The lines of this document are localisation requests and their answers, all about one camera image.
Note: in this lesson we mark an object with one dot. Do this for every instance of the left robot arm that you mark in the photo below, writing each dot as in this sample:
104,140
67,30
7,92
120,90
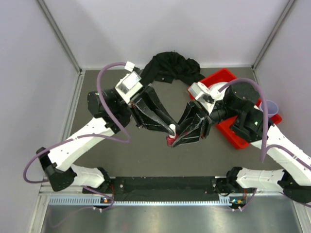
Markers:
110,109

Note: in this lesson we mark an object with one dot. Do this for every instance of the left aluminium frame post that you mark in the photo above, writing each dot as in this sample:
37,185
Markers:
60,38

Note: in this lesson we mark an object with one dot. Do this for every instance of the red nail polish bottle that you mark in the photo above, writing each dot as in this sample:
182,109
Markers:
170,140

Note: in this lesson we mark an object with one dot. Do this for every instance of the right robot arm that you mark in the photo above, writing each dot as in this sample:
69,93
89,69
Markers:
243,100

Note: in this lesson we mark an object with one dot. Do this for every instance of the aluminium frame post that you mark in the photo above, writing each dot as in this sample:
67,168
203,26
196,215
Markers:
60,38
280,21

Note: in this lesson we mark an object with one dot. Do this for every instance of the black shirt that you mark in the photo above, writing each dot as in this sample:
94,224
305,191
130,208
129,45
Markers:
169,66

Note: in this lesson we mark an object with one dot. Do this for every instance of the lavender plastic cup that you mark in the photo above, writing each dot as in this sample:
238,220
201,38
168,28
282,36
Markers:
272,108

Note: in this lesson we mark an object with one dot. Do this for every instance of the right aluminium frame post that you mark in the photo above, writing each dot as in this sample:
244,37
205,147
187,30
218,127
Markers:
280,21

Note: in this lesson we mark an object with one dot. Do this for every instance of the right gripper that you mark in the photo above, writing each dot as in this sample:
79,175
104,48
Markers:
194,122

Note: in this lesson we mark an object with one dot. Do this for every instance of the red plastic tray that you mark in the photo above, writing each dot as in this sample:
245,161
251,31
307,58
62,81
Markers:
224,75

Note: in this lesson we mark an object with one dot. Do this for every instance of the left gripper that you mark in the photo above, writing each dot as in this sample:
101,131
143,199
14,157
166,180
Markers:
149,112

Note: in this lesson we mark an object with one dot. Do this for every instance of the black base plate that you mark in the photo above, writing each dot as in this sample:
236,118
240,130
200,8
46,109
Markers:
197,188

